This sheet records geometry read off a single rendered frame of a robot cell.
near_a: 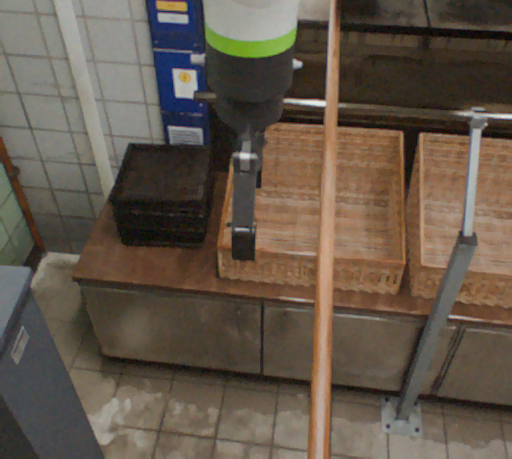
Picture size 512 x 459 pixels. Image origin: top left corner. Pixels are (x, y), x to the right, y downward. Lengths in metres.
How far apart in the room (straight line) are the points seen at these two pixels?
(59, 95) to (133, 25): 0.42
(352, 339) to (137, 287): 0.71
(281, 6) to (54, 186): 2.00
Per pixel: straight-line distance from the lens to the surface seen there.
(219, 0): 0.56
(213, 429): 2.21
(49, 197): 2.54
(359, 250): 1.91
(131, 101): 2.07
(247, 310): 1.85
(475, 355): 2.01
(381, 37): 1.81
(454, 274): 1.59
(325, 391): 0.91
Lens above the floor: 2.00
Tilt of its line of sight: 44 degrees down
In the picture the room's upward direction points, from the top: straight up
